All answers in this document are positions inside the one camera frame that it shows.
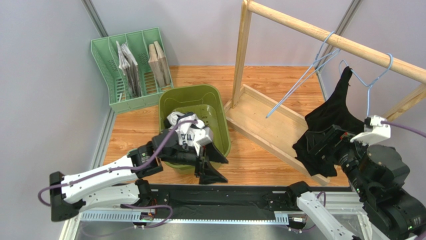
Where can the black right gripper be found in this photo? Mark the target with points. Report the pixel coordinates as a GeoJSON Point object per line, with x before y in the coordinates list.
{"type": "Point", "coordinates": [319, 146]}

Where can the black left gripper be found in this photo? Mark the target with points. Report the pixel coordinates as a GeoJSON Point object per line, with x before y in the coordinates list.
{"type": "Point", "coordinates": [210, 175]}

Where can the black garment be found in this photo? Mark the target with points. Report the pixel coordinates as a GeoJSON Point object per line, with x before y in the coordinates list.
{"type": "Point", "coordinates": [334, 111]}

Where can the white tank top navy trim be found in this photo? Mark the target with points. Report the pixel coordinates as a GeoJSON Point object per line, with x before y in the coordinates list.
{"type": "Point", "coordinates": [185, 131]}

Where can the light blue wire hanger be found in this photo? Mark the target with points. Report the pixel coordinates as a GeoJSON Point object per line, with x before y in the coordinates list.
{"type": "Point", "coordinates": [370, 85]}
{"type": "Point", "coordinates": [314, 68]}

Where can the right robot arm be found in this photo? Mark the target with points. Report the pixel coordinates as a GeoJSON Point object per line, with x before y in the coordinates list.
{"type": "Point", "coordinates": [376, 173]}

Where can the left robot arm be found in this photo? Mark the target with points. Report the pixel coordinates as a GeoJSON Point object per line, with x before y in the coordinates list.
{"type": "Point", "coordinates": [123, 182]}

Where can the wooden clothes rack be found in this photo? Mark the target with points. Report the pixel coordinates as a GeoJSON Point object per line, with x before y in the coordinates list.
{"type": "Point", "coordinates": [390, 26]}

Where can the olive green plastic basket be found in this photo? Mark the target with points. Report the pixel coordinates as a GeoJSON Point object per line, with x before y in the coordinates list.
{"type": "Point", "coordinates": [205, 103]}

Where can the brown wooden boards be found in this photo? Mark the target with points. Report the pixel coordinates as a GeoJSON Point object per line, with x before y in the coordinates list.
{"type": "Point", "coordinates": [158, 64]}

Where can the mint green file organizer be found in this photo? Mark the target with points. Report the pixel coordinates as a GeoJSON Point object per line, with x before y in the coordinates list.
{"type": "Point", "coordinates": [104, 52]}

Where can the folded newspapers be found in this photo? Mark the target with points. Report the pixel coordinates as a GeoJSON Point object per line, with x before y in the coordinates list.
{"type": "Point", "coordinates": [130, 68]}

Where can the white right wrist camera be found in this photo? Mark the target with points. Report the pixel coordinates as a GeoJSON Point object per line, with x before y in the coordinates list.
{"type": "Point", "coordinates": [376, 130]}

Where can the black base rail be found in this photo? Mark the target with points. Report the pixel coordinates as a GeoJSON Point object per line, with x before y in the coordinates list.
{"type": "Point", "coordinates": [228, 203]}

